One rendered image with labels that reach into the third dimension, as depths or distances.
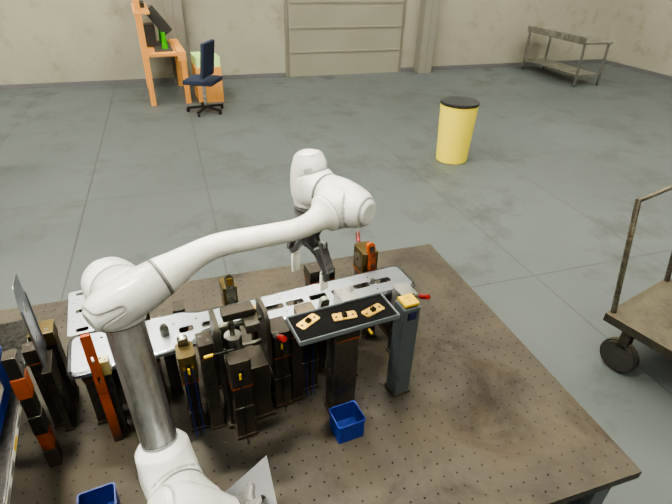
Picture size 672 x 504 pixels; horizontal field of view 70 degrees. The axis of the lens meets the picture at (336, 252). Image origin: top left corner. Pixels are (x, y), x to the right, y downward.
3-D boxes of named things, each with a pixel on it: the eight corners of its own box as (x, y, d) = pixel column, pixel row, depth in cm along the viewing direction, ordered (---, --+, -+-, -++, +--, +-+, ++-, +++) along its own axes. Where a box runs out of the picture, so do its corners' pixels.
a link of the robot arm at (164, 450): (160, 535, 133) (140, 491, 151) (215, 502, 142) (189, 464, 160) (75, 275, 111) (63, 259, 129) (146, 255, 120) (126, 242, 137)
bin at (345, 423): (353, 415, 187) (354, 399, 182) (365, 435, 179) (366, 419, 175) (327, 424, 183) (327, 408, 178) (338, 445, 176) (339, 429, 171)
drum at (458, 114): (444, 167, 590) (453, 107, 551) (426, 154, 627) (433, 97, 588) (476, 163, 604) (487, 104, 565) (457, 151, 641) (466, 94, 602)
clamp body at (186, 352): (205, 412, 187) (192, 339, 167) (211, 434, 179) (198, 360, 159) (187, 417, 185) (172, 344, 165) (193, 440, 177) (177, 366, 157)
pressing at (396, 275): (394, 262, 227) (394, 259, 226) (420, 288, 210) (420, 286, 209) (67, 339, 178) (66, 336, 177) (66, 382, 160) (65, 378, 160)
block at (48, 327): (79, 386, 196) (53, 317, 177) (79, 401, 190) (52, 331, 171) (56, 392, 193) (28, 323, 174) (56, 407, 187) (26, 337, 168)
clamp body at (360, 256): (362, 297, 251) (366, 237, 232) (374, 313, 240) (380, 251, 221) (347, 301, 248) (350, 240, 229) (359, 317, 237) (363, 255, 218)
